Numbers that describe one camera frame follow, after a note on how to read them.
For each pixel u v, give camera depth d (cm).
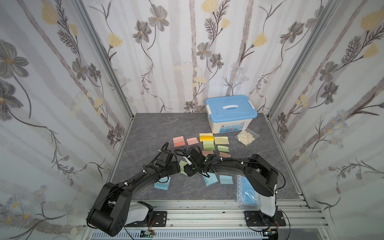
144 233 72
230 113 100
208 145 103
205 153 100
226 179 88
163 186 84
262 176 49
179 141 104
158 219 74
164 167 69
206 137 109
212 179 87
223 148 102
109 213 41
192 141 104
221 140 106
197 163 70
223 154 99
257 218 73
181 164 88
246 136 107
